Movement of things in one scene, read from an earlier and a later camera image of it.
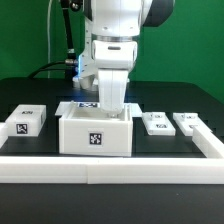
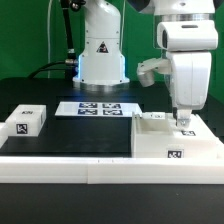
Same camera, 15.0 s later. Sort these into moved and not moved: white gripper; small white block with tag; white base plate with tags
Moved: white gripper
Not moved: white base plate with tags; small white block with tag
